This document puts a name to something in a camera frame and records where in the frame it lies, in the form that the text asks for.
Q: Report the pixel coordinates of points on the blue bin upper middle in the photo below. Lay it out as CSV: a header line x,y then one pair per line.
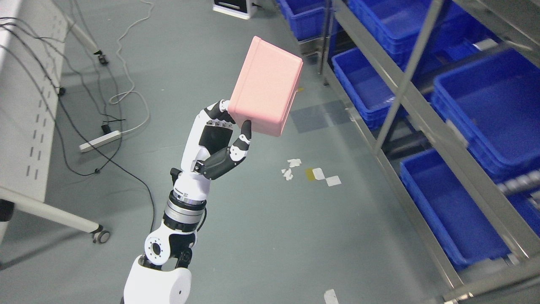
x,y
368,92

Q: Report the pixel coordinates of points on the pink plastic storage box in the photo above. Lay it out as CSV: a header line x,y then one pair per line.
x,y
265,88

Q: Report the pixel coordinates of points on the white desk with casters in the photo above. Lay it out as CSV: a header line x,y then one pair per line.
x,y
33,34

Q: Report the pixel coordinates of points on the blue bin bottom right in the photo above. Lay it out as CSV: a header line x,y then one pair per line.
x,y
462,230

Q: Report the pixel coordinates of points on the white device base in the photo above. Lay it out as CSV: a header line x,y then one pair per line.
x,y
242,9

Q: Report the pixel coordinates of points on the blue bin top stack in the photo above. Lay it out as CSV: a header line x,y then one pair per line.
x,y
396,25

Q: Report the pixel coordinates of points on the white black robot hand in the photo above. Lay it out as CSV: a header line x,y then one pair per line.
x,y
209,152

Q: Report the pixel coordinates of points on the white power strip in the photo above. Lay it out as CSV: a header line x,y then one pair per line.
x,y
100,141

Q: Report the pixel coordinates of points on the steel shelf rack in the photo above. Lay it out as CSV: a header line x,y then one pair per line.
x,y
518,282

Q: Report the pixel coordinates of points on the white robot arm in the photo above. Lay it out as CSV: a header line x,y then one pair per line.
x,y
161,274

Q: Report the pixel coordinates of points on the blue bin middle right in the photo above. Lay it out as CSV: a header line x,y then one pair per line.
x,y
493,103

